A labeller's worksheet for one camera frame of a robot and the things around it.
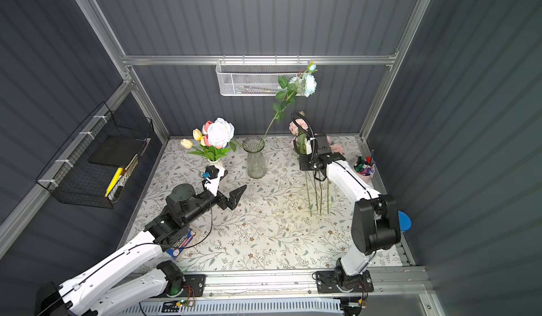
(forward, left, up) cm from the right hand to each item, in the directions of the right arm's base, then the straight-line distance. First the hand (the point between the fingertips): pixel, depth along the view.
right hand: (307, 160), depth 90 cm
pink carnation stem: (-14, -2, -16) cm, 21 cm away
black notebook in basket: (-6, +73, +13) cm, 74 cm away
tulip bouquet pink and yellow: (-2, +42, +12) cm, 44 cm away
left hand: (-19, +26, +13) cm, 35 cm away
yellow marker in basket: (-15, +69, +11) cm, 72 cm away
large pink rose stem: (-6, -11, -16) cm, 20 cm away
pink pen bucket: (-2, -25, -3) cm, 25 cm away
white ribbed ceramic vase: (-2, +38, +1) cm, 38 cm away
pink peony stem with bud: (+3, +5, +16) cm, 17 cm away
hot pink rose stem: (-8, -5, -15) cm, 18 cm away
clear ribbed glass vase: (+8, +24, -12) cm, 28 cm away
